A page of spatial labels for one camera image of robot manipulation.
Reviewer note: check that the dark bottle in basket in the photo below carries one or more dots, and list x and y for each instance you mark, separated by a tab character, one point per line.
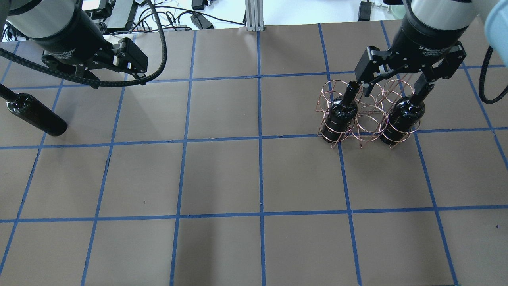
405	113
339	117

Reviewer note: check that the dark bottle in basket right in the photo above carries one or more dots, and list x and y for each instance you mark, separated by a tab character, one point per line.
405	113

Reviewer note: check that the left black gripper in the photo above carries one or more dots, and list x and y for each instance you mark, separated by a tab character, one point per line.
65	36

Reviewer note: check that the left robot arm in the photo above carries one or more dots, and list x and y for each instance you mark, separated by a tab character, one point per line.
31	16

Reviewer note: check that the copper wire wine basket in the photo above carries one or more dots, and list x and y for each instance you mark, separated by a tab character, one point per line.
372	115

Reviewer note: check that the aluminium frame post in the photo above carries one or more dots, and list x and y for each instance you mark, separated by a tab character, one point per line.
254	15

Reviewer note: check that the dark wine bottle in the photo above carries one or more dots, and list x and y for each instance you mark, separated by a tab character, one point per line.
33	111

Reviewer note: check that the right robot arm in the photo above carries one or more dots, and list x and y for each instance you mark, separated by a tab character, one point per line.
456	14

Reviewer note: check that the dark bottle in basket left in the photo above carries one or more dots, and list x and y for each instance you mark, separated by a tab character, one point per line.
339	117

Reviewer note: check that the black power adapter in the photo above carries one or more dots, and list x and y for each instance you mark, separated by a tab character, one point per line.
201	22

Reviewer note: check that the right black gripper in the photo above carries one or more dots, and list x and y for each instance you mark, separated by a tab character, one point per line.
426	39

